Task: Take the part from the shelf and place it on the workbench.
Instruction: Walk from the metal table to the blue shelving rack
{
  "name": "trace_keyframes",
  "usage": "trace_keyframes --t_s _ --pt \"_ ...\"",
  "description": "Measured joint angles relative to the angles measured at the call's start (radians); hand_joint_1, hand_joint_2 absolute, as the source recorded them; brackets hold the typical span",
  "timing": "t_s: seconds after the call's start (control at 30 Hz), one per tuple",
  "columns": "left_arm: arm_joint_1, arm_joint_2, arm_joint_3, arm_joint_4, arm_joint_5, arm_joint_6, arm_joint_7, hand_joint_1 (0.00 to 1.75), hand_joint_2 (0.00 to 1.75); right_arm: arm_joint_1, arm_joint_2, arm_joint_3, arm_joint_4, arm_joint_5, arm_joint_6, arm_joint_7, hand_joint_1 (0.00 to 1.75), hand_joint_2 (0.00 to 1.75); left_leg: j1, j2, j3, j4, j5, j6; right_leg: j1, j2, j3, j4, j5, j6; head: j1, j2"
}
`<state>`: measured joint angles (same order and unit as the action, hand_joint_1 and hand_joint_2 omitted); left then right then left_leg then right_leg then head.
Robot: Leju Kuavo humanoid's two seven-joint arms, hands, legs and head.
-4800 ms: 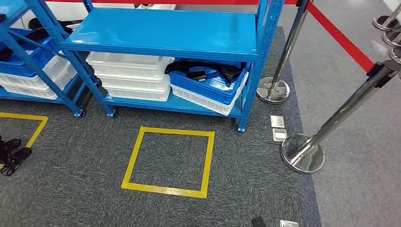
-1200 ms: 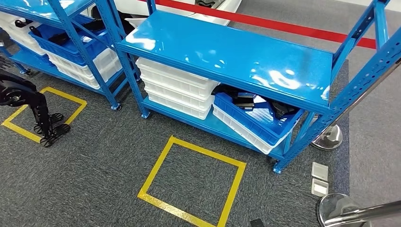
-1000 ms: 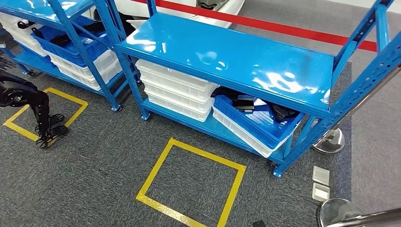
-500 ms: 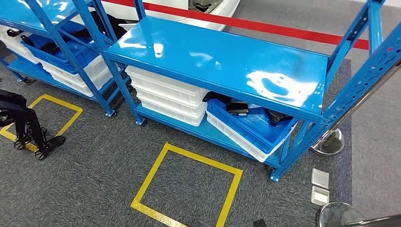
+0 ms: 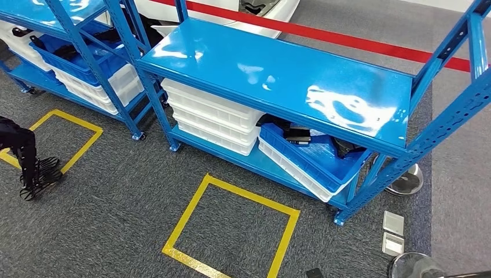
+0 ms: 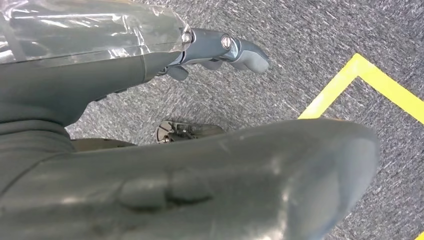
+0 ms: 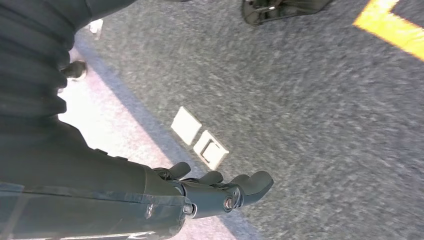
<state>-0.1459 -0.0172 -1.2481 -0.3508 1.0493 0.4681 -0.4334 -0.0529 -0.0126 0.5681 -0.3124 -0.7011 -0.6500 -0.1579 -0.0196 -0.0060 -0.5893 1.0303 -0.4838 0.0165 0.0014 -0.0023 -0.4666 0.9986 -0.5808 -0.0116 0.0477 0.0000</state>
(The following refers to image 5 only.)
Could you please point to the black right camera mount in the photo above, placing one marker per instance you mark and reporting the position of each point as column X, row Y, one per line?
column 313, row 273

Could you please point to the chrome barrier stanchion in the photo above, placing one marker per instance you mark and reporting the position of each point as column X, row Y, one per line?
column 406, row 184
column 414, row 266

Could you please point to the black curved part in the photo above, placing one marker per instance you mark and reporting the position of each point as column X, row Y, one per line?
column 347, row 147
column 272, row 122

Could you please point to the blue plastic crate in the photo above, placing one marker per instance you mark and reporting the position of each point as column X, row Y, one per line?
column 307, row 165
column 73, row 69

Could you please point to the yellow floor tape square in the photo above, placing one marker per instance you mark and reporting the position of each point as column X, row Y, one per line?
column 191, row 215
column 82, row 147

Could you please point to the metal floor socket plate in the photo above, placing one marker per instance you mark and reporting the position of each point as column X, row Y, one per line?
column 393, row 244
column 394, row 222

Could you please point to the red barrier belt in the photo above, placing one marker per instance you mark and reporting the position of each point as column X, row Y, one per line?
column 345, row 39

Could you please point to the small black part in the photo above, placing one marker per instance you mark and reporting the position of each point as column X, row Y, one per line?
column 297, row 137

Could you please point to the blue metal shelf rack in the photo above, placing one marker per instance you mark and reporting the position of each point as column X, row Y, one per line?
column 90, row 61
column 268, row 69

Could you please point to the white car body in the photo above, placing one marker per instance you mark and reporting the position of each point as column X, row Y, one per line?
column 191, row 7

